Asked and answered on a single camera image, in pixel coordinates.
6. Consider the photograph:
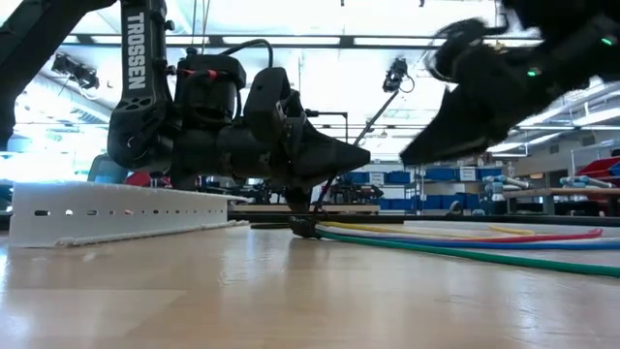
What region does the white perforated cable raceway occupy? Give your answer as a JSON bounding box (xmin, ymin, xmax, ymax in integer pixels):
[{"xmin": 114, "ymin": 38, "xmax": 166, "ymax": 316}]
[{"xmin": 9, "ymin": 180, "xmax": 251, "ymax": 249}]

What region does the grey chair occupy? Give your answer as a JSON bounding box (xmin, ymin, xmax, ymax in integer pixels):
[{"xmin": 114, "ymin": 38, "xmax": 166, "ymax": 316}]
[{"xmin": 86, "ymin": 153, "xmax": 128, "ymax": 185}]

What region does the wooden desk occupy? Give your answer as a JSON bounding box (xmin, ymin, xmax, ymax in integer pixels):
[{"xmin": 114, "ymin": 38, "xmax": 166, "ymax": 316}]
[{"xmin": 244, "ymin": 203, "xmax": 382, "ymax": 215}]

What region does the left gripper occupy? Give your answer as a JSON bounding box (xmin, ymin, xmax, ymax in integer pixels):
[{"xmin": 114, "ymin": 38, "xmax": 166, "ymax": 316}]
[{"xmin": 169, "ymin": 118, "xmax": 372, "ymax": 213}]

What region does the red and blue bin rack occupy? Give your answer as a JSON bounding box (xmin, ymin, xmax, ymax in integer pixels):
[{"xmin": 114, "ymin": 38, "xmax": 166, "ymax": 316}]
[{"xmin": 574, "ymin": 155, "xmax": 620, "ymax": 181}]

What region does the red machine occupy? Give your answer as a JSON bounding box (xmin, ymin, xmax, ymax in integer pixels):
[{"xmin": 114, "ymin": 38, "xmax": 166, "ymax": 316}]
[{"xmin": 124, "ymin": 170, "xmax": 171, "ymax": 189}]

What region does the blue bin shelf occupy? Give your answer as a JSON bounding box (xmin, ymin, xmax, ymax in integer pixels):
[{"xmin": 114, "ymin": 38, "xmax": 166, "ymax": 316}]
[{"xmin": 338, "ymin": 167, "xmax": 508, "ymax": 213}]

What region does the black frame-mounted device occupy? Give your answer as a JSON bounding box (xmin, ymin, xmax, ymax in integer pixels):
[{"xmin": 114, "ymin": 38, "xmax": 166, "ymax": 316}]
[{"xmin": 50, "ymin": 51, "xmax": 102, "ymax": 92}]

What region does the black overhead camera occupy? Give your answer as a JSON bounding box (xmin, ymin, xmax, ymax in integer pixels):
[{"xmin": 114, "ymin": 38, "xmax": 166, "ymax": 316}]
[{"xmin": 381, "ymin": 57, "xmax": 417, "ymax": 95}]

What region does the white cable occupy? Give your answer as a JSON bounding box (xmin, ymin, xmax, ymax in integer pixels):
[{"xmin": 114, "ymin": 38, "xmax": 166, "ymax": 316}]
[{"xmin": 315, "ymin": 224, "xmax": 437, "ymax": 241}]

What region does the green cable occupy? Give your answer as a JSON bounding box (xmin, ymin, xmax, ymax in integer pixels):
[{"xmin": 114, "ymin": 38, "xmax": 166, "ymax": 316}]
[{"xmin": 314, "ymin": 229, "xmax": 620, "ymax": 279}]

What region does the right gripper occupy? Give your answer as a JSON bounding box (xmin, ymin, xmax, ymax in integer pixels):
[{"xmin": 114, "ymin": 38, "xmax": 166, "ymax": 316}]
[{"xmin": 399, "ymin": 17, "xmax": 559, "ymax": 168}]

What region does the yellow cable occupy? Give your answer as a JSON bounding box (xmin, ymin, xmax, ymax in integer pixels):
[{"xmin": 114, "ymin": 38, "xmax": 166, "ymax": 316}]
[{"xmin": 317, "ymin": 220, "xmax": 538, "ymax": 239}]

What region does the blue cable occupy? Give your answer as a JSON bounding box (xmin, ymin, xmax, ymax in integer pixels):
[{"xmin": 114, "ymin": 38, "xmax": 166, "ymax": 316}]
[{"xmin": 367, "ymin": 236, "xmax": 620, "ymax": 252}]

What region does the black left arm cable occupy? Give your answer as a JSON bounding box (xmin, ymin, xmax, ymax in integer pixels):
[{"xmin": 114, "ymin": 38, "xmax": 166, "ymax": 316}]
[{"xmin": 218, "ymin": 38, "xmax": 275, "ymax": 69}]

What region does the wooden top workbench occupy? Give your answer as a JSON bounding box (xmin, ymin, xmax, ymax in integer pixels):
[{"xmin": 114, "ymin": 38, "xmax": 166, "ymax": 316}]
[{"xmin": 502, "ymin": 187, "xmax": 620, "ymax": 217}]

